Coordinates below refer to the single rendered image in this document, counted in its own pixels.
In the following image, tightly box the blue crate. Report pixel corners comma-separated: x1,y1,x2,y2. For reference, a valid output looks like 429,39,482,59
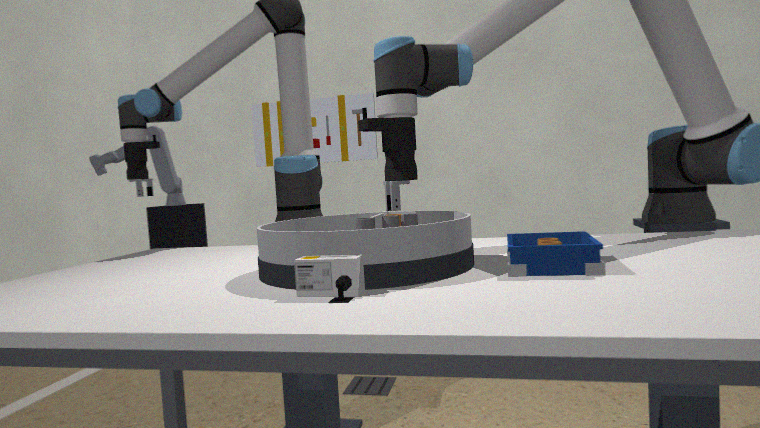
507,230,605,276

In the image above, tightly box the white wall board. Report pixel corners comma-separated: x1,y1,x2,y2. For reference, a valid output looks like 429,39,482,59
261,92,379,165

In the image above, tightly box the jointed stand on black box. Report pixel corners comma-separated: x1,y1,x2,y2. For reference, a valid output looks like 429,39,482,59
85,122,211,250

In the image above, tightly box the grey turntable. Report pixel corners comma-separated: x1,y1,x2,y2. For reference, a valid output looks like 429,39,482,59
256,207,477,292

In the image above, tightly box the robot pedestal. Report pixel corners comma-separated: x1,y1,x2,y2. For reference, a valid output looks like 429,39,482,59
282,373,342,428

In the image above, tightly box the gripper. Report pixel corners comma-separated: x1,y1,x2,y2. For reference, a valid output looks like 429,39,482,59
381,117,421,216
126,140,159,182

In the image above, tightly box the dark floor grate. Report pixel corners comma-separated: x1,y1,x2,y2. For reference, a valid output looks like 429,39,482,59
343,376,397,397

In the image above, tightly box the white control box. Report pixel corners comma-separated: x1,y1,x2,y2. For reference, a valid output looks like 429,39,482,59
293,253,367,303

